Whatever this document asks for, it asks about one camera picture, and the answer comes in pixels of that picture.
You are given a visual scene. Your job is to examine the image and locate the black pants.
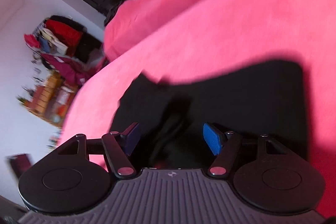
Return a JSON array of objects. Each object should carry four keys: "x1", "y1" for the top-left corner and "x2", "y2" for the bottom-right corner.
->
[{"x1": 110, "y1": 60, "x2": 307, "y2": 170}]

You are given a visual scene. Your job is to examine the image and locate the cluttered clothes shelf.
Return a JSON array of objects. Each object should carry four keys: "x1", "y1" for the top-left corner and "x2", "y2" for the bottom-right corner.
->
[{"x1": 17, "y1": 15, "x2": 109, "y2": 128}]

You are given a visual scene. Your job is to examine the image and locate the dark red box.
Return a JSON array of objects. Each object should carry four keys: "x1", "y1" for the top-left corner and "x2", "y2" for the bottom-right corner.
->
[{"x1": 6, "y1": 153, "x2": 33, "y2": 179}]

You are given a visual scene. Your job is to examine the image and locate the pink bed blanket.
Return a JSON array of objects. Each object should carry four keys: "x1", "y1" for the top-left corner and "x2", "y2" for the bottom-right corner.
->
[{"x1": 61, "y1": 0, "x2": 335, "y2": 217}]

